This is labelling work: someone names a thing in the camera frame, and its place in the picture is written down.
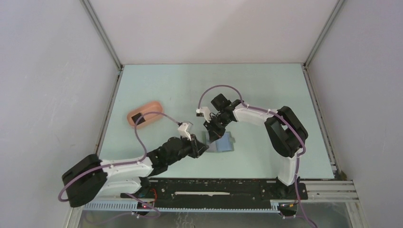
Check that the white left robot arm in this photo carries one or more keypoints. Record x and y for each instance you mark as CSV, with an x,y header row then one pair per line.
x,y
92,177

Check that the black credit card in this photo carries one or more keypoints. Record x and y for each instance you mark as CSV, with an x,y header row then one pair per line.
x,y
138,119

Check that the pink oval tray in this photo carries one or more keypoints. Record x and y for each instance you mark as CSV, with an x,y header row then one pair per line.
x,y
150,112

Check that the right controller board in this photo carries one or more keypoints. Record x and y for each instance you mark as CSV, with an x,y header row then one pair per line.
x,y
287,205

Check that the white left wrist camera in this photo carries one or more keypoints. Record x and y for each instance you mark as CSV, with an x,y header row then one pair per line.
x,y
184,130

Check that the left controller board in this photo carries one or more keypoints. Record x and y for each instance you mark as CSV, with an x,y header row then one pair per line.
x,y
145,206

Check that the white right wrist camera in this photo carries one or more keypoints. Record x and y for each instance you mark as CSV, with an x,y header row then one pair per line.
x,y
204,112

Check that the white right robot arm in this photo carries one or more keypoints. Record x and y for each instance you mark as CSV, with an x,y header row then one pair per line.
x,y
286,133

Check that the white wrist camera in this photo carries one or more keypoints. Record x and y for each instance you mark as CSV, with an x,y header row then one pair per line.
x,y
204,112
184,130

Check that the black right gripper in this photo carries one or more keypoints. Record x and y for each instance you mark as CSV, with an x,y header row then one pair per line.
x,y
215,133

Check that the aluminium frame rail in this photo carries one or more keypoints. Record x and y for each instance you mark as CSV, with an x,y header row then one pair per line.
x,y
319,191

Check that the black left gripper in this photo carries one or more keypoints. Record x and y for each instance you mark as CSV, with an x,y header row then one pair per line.
x,y
197,147

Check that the controller board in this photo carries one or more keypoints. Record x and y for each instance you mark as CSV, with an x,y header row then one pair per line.
x,y
287,205
145,206

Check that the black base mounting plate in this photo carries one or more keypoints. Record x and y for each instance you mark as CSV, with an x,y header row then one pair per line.
x,y
188,193

